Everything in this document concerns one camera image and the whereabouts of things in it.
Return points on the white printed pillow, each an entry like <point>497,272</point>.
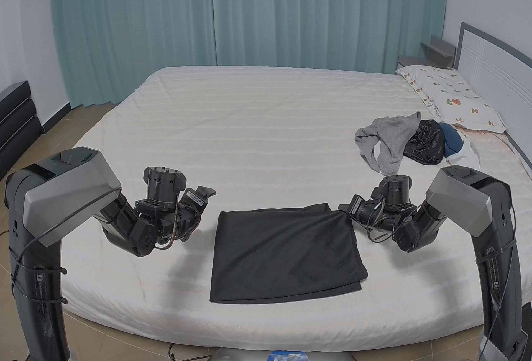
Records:
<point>449,95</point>

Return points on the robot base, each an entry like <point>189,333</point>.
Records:
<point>249,356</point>

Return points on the black glossy garment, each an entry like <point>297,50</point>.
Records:
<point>424,143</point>

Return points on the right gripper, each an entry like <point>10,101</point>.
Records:
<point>363,212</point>

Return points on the black T-shirt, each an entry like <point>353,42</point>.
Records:
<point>282,255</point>

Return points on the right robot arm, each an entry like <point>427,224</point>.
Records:
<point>465,193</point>

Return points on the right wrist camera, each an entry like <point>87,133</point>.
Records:
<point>377,194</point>

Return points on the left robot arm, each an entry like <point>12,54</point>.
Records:
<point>66,184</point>

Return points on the white garment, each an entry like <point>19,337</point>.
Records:
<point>469,155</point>

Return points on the grey shorts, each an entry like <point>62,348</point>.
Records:
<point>390,133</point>

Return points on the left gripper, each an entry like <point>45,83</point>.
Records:
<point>193,209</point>

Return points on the grey bedside table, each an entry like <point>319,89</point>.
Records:
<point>436,48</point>

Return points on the dark blue garment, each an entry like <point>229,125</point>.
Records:
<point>451,141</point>

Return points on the bed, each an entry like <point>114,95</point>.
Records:
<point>270,122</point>

